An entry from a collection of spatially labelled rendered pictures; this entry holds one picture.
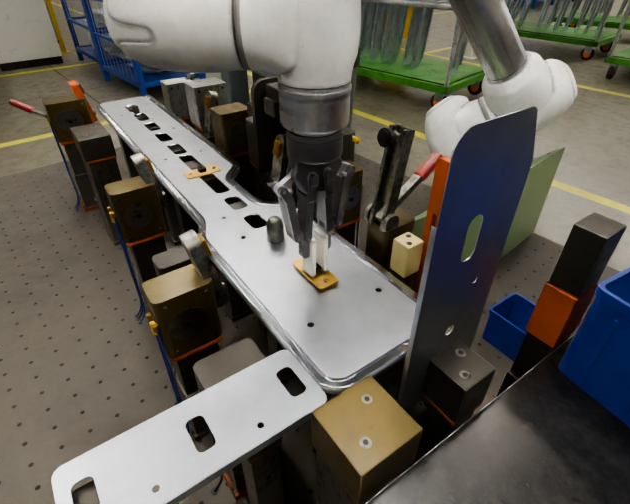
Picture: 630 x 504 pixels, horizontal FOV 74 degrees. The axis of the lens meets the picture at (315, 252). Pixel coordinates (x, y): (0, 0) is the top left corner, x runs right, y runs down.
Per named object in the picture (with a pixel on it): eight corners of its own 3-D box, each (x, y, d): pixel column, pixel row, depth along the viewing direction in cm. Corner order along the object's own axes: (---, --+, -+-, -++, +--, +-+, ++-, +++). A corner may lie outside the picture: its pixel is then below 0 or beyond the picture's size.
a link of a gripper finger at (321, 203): (309, 162, 60) (317, 159, 60) (315, 226, 67) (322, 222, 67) (325, 172, 57) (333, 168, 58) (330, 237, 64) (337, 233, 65)
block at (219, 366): (203, 476, 73) (169, 373, 56) (262, 439, 78) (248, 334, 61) (221, 514, 68) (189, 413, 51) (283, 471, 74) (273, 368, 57)
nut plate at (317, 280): (291, 263, 71) (291, 257, 70) (310, 255, 73) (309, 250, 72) (320, 290, 65) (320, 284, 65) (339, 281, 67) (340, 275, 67)
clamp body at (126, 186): (132, 313, 105) (87, 188, 84) (178, 294, 110) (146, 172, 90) (140, 329, 101) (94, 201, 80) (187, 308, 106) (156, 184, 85)
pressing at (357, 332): (85, 108, 142) (84, 103, 141) (152, 96, 152) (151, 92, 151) (330, 405, 51) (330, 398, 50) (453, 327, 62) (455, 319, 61)
